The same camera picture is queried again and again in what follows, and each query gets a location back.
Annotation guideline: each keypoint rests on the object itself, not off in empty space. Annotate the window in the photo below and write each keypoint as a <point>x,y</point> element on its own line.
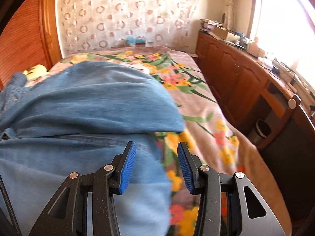
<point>278,24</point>

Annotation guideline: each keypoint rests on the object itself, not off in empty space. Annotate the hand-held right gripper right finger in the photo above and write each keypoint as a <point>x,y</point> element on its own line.
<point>184,167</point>

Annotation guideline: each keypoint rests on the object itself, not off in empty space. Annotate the wooden slatted wardrobe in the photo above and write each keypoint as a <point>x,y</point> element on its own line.
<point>22,36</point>

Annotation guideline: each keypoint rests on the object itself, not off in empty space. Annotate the circle patterned sheer curtain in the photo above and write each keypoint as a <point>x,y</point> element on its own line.
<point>123,12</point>

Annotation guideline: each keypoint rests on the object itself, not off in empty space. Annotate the light blue denim pants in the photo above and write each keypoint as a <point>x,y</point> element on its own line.
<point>86,103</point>

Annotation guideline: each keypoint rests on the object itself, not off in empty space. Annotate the floral blanket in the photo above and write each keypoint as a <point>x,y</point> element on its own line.
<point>201,108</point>

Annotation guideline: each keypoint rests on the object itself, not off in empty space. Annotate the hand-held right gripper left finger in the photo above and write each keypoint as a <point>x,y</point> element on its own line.
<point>128,167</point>

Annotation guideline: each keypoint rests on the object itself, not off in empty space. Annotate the clutter on cabinet top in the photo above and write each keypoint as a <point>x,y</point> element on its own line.
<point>209,24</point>

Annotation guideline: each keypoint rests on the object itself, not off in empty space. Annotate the wooden chair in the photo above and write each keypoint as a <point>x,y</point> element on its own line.
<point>295,164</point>

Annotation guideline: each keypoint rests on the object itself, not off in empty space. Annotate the yellow plush toy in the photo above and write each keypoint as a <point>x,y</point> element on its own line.
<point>37,70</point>

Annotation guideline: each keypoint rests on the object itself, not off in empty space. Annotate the dark trash bin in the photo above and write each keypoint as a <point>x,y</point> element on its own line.
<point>262,130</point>

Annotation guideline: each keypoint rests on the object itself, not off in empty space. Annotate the pale window curtain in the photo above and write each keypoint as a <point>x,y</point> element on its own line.
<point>231,5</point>

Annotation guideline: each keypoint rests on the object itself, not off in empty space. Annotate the long wooden cabinet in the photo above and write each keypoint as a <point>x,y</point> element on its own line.
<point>233,78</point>

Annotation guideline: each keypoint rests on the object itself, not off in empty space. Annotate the darker blue denim pants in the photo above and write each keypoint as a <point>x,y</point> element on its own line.
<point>16,82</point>

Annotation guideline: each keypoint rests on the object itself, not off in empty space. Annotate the blue plastic bag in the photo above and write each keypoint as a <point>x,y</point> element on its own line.
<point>134,40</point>

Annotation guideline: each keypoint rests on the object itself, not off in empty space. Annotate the open cardboard box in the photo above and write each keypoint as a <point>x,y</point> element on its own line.
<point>221,32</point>

